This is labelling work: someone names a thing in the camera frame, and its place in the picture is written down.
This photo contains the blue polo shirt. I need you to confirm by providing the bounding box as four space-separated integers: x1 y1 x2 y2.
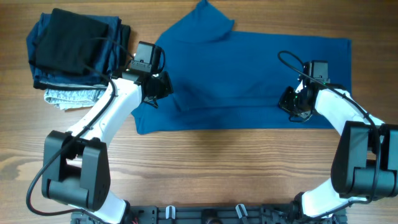
133 1 351 134

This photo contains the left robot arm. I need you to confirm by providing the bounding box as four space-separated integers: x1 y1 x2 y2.
32 42 173 223

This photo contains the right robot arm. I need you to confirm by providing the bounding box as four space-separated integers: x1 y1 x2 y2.
279 60 397 222

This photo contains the folded light grey garment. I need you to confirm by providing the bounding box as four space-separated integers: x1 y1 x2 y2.
44 89 105 110

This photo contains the folded dark blue garment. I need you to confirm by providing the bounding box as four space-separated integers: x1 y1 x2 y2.
26 13 130 85

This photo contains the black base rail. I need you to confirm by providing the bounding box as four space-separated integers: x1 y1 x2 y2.
70 203 348 224

